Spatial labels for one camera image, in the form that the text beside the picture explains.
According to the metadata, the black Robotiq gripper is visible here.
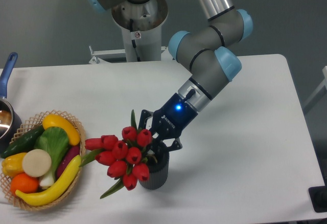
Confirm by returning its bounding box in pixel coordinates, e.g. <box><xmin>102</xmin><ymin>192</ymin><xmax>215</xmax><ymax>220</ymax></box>
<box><xmin>138</xmin><ymin>92</ymin><xmax>198</xmax><ymax>155</ymax></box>

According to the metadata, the red tulip bouquet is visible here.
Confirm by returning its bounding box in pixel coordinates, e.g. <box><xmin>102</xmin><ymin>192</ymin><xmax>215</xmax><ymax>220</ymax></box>
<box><xmin>80</xmin><ymin>111</ymin><xmax>159</xmax><ymax>199</ymax></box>

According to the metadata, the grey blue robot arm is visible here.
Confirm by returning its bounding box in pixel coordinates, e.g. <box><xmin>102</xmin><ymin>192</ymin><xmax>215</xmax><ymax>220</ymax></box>
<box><xmin>88</xmin><ymin>0</ymin><xmax>253</xmax><ymax>154</ymax></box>

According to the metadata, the dark grey ribbed vase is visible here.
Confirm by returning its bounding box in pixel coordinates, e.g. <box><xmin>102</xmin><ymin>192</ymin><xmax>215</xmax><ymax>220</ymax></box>
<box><xmin>139</xmin><ymin>142</ymin><xmax>170</xmax><ymax>190</ymax></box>

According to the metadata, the purple sweet potato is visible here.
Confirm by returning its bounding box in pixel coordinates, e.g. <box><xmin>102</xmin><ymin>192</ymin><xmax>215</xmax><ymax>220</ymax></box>
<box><xmin>56</xmin><ymin>145</ymin><xmax>80</xmax><ymax>179</ymax></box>

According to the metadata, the green bok choy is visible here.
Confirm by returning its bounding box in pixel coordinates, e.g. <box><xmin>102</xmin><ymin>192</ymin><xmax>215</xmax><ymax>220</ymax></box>
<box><xmin>34</xmin><ymin>127</ymin><xmax>69</xmax><ymax>189</ymax></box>

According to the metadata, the yellow squash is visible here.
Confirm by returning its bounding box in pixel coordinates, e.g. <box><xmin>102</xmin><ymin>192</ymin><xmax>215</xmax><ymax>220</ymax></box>
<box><xmin>42</xmin><ymin>114</ymin><xmax>80</xmax><ymax>146</ymax></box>

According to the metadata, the yellow banana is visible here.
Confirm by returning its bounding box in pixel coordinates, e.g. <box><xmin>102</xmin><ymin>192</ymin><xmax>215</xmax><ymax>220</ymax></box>
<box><xmin>15</xmin><ymin>155</ymin><xmax>81</xmax><ymax>207</ymax></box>

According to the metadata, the woven wicker basket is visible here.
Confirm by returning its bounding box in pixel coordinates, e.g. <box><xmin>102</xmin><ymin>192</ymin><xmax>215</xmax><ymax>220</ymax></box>
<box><xmin>1</xmin><ymin>110</ymin><xmax>85</xmax><ymax>211</ymax></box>

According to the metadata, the beige round disc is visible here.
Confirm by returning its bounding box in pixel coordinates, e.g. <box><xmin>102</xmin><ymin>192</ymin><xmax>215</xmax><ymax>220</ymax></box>
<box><xmin>22</xmin><ymin>149</ymin><xmax>52</xmax><ymax>177</ymax></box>

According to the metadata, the green cucumber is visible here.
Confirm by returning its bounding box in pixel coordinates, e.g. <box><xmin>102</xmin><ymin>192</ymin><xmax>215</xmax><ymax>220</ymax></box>
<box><xmin>1</xmin><ymin>126</ymin><xmax>44</xmax><ymax>159</ymax></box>

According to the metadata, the orange fruit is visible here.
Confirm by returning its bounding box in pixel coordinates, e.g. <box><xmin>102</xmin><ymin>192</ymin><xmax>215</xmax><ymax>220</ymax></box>
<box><xmin>10</xmin><ymin>173</ymin><xmax>39</xmax><ymax>196</ymax></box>

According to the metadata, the yellow bell pepper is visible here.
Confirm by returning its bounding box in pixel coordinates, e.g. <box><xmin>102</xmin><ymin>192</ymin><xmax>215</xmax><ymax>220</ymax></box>
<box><xmin>2</xmin><ymin>152</ymin><xmax>27</xmax><ymax>177</ymax></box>

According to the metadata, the black device at edge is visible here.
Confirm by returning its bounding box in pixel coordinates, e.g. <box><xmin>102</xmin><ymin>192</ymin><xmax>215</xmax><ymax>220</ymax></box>
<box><xmin>309</xmin><ymin>186</ymin><xmax>326</xmax><ymax>213</ymax></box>

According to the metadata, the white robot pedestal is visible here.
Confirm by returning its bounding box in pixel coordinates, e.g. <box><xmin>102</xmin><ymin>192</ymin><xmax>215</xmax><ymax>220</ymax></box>
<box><xmin>90</xmin><ymin>0</ymin><xmax>168</xmax><ymax>64</ymax></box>

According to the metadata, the blue handled saucepan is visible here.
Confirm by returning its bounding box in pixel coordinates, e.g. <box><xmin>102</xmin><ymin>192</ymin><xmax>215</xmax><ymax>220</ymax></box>
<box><xmin>1</xmin><ymin>52</ymin><xmax>21</xmax><ymax>153</ymax></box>

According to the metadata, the white frame at right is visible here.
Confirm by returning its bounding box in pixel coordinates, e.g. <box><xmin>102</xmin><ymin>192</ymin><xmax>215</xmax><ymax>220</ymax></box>
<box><xmin>302</xmin><ymin>66</ymin><xmax>326</xmax><ymax>115</ymax></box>

